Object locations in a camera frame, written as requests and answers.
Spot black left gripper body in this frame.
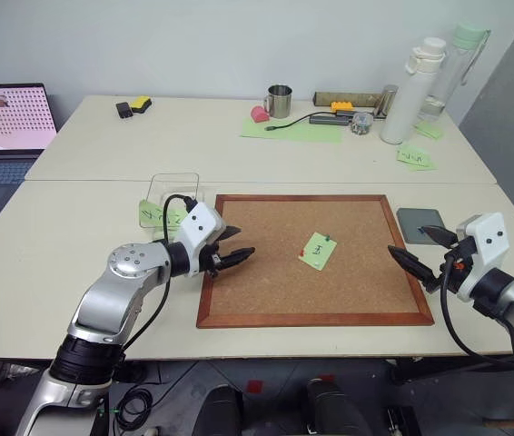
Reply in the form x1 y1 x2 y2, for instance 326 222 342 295
197 229 229 279

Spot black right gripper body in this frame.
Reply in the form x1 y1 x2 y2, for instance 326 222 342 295
424 235 477 294

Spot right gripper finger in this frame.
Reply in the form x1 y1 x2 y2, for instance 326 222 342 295
420 224 459 249
387 244 435 282

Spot wood-framed cork board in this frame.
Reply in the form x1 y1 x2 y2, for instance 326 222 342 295
195 193 436 330

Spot green scribbled sticky note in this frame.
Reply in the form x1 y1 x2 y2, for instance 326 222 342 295
138 199 186 233

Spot green note with writing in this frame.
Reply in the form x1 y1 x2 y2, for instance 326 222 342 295
298 232 338 273

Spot green sticky note stack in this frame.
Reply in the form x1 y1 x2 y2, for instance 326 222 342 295
395 144 438 173

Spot clear jar of pins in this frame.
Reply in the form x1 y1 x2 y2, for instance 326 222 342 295
349 112 374 136

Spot grey square pad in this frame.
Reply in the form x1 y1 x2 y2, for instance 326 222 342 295
396 207 450 247

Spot clear plastic container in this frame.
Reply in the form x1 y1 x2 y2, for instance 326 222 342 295
147 173 206 229

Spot small green paper slips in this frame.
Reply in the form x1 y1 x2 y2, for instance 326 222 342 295
412 121 446 141

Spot large green paper sheet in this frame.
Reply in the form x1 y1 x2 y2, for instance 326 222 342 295
240 114 344 145

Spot steel mug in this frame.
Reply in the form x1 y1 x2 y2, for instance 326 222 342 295
262 84 294 119

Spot tall white bottle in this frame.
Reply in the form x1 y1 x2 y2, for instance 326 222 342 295
379 36 448 146

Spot metal cylinder tumbler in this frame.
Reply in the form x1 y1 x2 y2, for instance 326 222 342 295
371 84 400 122

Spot grey USB hub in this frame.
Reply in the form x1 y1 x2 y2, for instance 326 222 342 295
308 114 351 127

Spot dark rounded shape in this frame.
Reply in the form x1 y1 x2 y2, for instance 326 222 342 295
201 384 245 436
305 378 372 436

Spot yellow and black sponge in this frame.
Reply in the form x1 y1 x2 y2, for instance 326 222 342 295
129 95 154 114

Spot clear bottle green lid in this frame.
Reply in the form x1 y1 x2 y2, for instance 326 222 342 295
423 19 492 122

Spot open laptop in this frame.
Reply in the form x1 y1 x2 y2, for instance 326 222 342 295
0 82 59 215

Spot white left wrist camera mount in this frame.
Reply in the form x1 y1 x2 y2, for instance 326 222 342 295
176 202 227 279

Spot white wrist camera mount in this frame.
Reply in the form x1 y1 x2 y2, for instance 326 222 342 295
454 212 510 303
176 202 227 279

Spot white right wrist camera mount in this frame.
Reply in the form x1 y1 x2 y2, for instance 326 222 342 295
454 212 510 303

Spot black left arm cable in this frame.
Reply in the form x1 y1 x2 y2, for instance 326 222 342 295
118 193 195 358

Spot black USB cable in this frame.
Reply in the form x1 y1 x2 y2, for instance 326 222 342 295
263 113 318 134

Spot black floor cable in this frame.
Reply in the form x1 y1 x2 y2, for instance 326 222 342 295
114 384 154 431

